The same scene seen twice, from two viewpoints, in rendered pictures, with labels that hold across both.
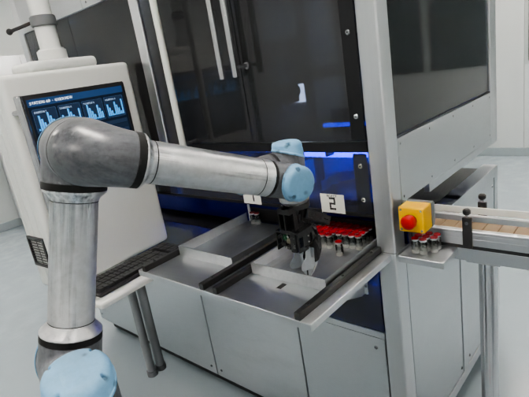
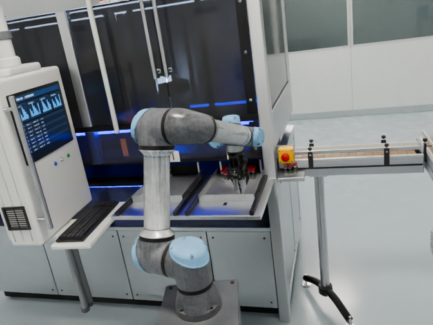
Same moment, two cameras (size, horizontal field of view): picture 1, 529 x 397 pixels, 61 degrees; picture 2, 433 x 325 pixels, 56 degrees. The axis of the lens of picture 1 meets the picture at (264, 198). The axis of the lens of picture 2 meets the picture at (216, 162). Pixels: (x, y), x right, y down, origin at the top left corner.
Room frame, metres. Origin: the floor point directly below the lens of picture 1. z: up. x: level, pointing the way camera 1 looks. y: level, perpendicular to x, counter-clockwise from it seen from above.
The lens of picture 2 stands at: (-0.40, 0.74, 1.65)
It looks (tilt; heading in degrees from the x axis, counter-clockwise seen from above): 19 degrees down; 334
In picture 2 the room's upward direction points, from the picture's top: 8 degrees counter-clockwise
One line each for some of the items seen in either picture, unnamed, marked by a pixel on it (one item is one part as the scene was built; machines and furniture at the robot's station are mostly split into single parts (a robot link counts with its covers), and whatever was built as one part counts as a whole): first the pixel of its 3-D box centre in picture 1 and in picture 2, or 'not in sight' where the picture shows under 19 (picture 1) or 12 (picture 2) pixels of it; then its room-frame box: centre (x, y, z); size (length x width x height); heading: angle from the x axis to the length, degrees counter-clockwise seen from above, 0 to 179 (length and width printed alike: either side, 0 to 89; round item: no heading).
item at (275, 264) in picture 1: (320, 251); (234, 183); (1.25, -0.14, 0.90); 0.34 x 0.26 x 0.04; 136
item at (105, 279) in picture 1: (135, 266); (89, 218); (1.57, 0.52, 0.82); 0.40 x 0.14 x 0.02; 141
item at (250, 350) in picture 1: (264, 262); (145, 213); (2.25, 0.06, 0.44); 2.06 x 1.00 x 0.88; 46
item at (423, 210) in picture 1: (416, 216); (286, 153); (1.16, -0.40, 1.00); 0.08 x 0.07 x 0.07; 136
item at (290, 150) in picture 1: (288, 163); (231, 128); (1.07, -0.07, 1.22); 0.09 x 0.08 x 0.11; 121
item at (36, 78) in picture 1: (83, 166); (34, 149); (1.72, 0.66, 1.19); 0.50 x 0.19 x 0.78; 141
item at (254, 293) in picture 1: (264, 260); (198, 195); (1.31, 0.03, 0.87); 0.70 x 0.48 x 0.02; 46
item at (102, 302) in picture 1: (131, 271); (85, 224); (1.59, 0.54, 0.79); 0.45 x 0.28 x 0.03; 141
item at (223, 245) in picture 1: (240, 236); (169, 184); (1.48, 0.11, 0.90); 0.34 x 0.26 x 0.04; 136
